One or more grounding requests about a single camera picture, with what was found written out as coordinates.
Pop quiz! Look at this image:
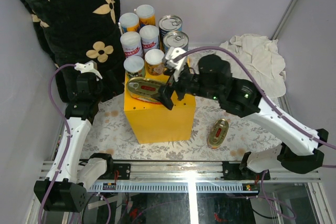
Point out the red white lidded can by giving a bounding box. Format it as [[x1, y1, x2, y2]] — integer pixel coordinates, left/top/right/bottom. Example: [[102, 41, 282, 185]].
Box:
[[120, 31, 143, 58]]

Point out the aluminium frame rail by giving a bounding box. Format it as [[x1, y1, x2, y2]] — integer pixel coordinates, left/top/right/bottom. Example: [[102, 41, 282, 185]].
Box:
[[86, 161, 321, 194]]

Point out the gold oval tin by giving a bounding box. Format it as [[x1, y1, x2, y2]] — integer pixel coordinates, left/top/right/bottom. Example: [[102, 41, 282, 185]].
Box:
[[126, 77, 165, 104], [207, 119, 229, 149]]

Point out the orange blue lidded can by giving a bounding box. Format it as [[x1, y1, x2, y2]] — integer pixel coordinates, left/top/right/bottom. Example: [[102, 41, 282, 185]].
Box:
[[119, 13, 140, 34]]

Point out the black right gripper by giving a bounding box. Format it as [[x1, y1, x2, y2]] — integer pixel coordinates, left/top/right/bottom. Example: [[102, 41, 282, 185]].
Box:
[[150, 61, 221, 109]]

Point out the dark round tin can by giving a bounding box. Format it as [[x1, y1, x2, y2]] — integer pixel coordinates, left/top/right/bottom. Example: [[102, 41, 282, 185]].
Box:
[[163, 31, 189, 52]]

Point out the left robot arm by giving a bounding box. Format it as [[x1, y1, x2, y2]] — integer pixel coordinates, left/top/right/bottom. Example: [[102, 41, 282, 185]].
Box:
[[34, 70, 123, 212]]

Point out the white crumpled cloth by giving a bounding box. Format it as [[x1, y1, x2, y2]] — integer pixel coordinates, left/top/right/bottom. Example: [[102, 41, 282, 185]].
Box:
[[220, 34, 286, 99]]

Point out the orange lidded front can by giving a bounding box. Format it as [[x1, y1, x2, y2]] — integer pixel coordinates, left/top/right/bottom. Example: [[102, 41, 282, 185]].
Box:
[[135, 4, 156, 27]]

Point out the black floral plush pillow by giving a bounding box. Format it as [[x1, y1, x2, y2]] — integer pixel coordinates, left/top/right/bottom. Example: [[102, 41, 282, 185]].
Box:
[[20, 0, 125, 102]]

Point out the yellow wooden shelf box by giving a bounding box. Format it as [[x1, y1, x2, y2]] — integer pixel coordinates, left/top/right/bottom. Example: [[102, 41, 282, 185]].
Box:
[[124, 89, 196, 144]]

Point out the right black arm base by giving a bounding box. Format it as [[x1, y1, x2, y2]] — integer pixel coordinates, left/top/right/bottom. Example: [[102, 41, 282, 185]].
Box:
[[221, 152, 273, 180]]

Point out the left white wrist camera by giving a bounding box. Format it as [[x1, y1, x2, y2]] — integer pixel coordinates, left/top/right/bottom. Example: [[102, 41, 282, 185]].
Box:
[[74, 61, 103, 80]]

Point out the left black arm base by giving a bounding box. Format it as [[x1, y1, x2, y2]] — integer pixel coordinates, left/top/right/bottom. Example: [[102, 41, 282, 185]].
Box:
[[106, 163, 131, 182]]

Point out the floral patterned table mat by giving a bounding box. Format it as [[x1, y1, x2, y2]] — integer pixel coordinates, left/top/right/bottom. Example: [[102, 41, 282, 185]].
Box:
[[80, 93, 280, 161]]

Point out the blue round tin can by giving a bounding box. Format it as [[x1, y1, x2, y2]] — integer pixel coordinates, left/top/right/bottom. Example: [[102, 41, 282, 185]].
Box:
[[159, 15, 183, 39]]

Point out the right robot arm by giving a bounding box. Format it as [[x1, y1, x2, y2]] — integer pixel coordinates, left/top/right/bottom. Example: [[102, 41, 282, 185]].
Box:
[[158, 55, 328, 179]]

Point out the brown can white lid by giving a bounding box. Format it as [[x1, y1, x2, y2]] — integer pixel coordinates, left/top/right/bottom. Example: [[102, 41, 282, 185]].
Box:
[[145, 49, 164, 76]]

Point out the grey lidded small can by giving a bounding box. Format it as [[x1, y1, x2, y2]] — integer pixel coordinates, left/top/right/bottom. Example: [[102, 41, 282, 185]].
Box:
[[123, 56, 145, 79]]

